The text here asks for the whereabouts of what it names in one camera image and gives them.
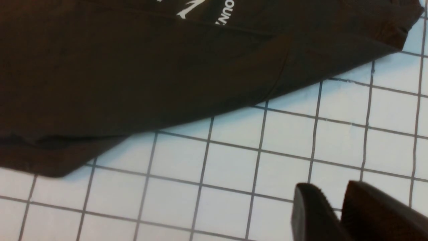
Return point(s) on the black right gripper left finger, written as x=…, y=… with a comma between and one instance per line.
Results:
x=313, y=219

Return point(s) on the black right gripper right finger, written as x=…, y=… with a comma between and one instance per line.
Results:
x=369, y=214

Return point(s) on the gray long sleeve shirt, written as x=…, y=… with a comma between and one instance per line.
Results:
x=78, y=77

